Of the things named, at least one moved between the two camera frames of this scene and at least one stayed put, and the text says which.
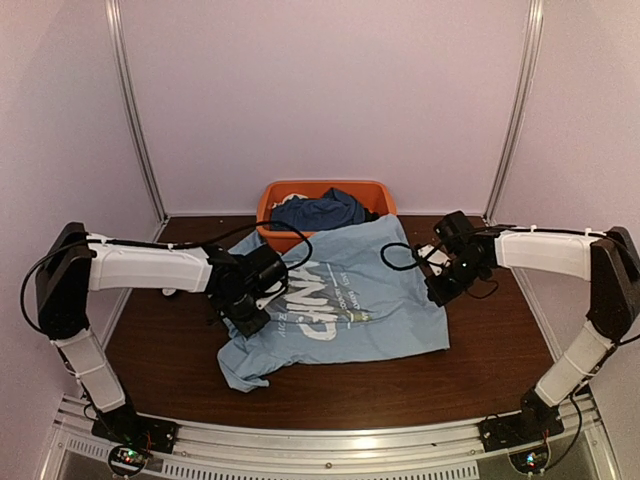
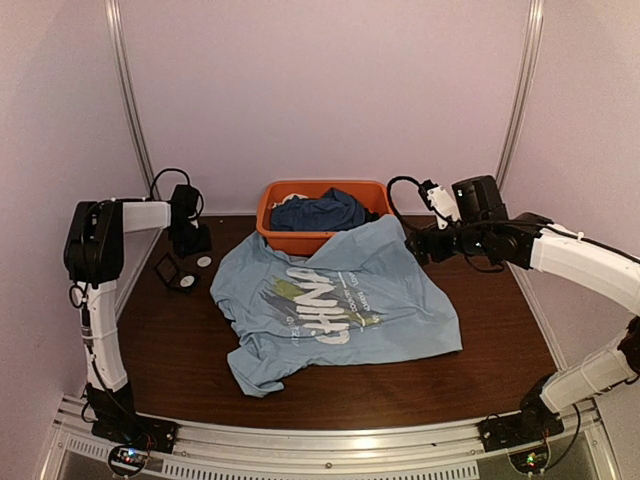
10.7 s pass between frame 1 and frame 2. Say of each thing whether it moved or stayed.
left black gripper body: moved
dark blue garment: stayed
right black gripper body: moved
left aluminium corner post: stayed
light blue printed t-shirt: stayed
